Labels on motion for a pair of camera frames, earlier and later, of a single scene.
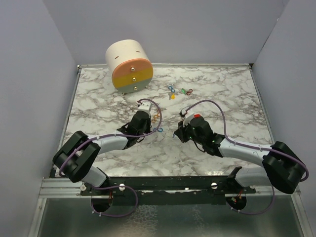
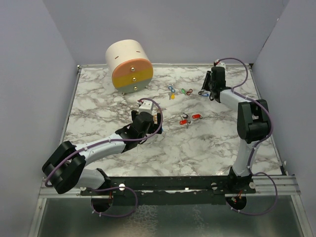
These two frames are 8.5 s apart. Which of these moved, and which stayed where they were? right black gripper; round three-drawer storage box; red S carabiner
Moved: right black gripper
Stayed: round three-drawer storage box; red S carabiner
